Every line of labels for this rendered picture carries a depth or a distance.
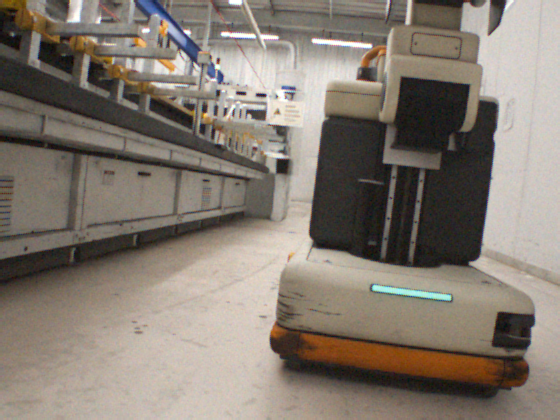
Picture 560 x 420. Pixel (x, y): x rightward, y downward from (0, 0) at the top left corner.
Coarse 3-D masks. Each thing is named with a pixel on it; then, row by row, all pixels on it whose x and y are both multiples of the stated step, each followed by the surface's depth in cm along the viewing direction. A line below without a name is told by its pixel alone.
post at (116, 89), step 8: (128, 0) 153; (128, 8) 153; (120, 16) 153; (128, 16) 153; (120, 40) 154; (128, 40) 156; (120, 64) 154; (112, 80) 155; (120, 80) 155; (112, 88) 155; (120, 88) 156; (112, 96) 155; (120, 96) 157
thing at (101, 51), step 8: (56, 48) 135; (64, 48) 134; (96, 48) 133; (104, 48) 133; (112, 48) 133; (120, 48) 132; (128, 48) 132; (136, 48) 132; (144, 48) 131; (152, 48) 131; (160, 48) 131; (64, 56) 136; (104, 56) 135; (112, 56) 135; (120, 56) 134; (128, 56) 133; (136, 56) 133; (144, 56) 132; (152, 56) 131; (160, 56) 131; (168, 56) 130
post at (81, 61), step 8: (88, 0) 129; (96, 0) 131; (88, 8) 129; (96, 8) 132; (88, 16) 129; (80, 56) 129; (88, 56) 132; (80, 64) 130; (88, 64) 133; (80, 72) 130
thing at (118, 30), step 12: (12, 24) 110; (48, 24) 108; (60, 24) 108; (72, 24) 108; (84, 24) 107; (96, 24) 107; (108, 24) 106; (120, 24) 106; (132, 24) 106; (84, 36) 110; (96, 36) 110; (108, 36) 109; (120, 36) 108; (132, 36) 107
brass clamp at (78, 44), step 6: (78, 36) 126; (72, 42) 127; (78, 42) 127; (84, 42) 127; (90, 42) 130; (72, 48) 127; (78, 48) 127; (84, 48) 128; (90, 48) 131; (90, 54) 132; (90, 60) 139; (96, 60) 138; (102, 60) 139
